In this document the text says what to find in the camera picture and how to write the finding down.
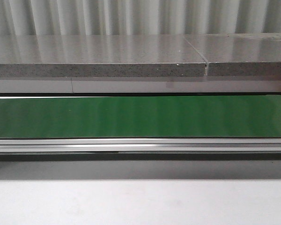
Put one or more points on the green conveyor belt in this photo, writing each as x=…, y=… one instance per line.
x=126, y=117

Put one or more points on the grey stone ledge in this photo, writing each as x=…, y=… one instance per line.
x=241, y=55

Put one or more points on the aluminium conveyor frame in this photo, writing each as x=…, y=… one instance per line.
x=191, y=149

